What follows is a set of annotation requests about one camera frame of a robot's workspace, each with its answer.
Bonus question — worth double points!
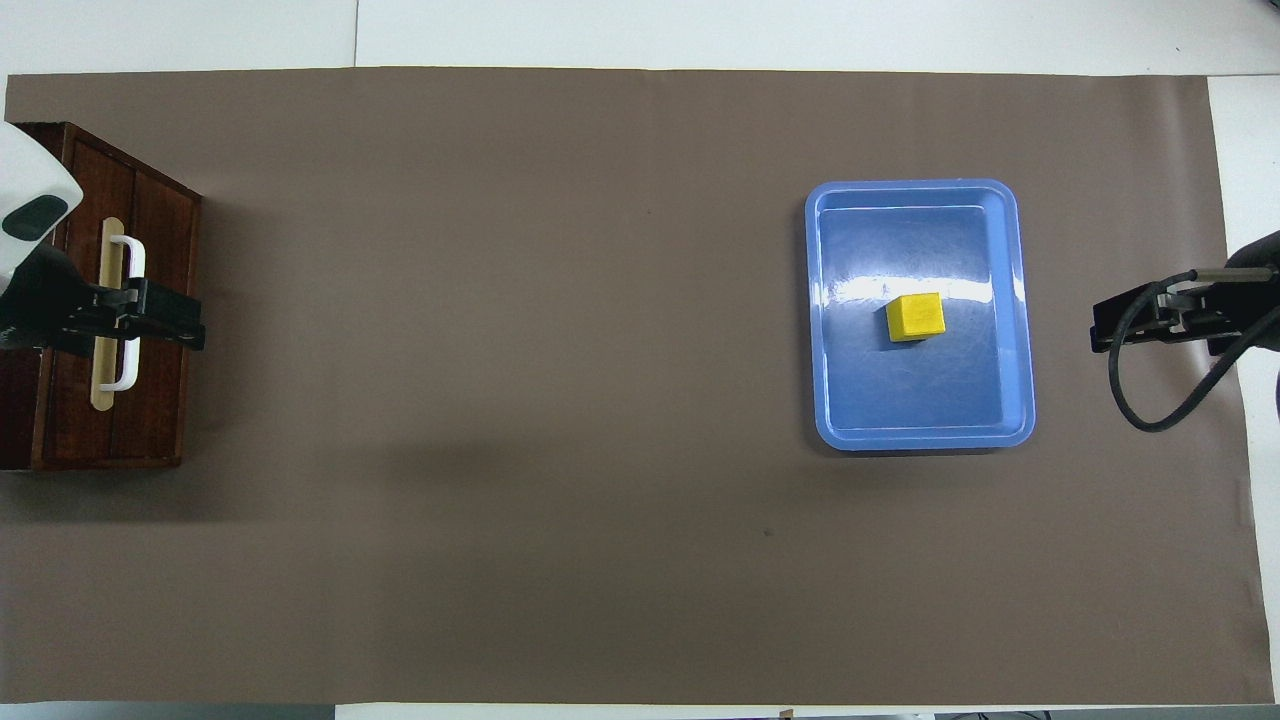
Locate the dark wooden drawer cabinet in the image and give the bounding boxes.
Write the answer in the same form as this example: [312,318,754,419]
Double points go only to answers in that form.
[0,122,203,472]

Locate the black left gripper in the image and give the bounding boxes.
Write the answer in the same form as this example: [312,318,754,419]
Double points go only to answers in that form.
[0,245,207,353]

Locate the brown table mat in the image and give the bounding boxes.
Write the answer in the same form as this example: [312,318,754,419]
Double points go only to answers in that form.
[0,67,1276,706]

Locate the yellow block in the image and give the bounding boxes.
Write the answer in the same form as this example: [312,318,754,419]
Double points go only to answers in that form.
[886,293,947,344]

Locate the blue plastic tray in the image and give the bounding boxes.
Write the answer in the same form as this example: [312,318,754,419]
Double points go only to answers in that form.
[804,179,1037,452]

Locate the wooden drawer with white handle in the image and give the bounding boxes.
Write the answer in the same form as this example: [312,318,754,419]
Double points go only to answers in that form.
[48,138,197,461]

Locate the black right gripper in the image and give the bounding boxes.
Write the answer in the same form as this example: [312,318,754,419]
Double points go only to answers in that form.
[1090,283,1247,358]

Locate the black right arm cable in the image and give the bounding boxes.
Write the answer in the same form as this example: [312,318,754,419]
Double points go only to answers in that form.
[1107,268,1280,434]

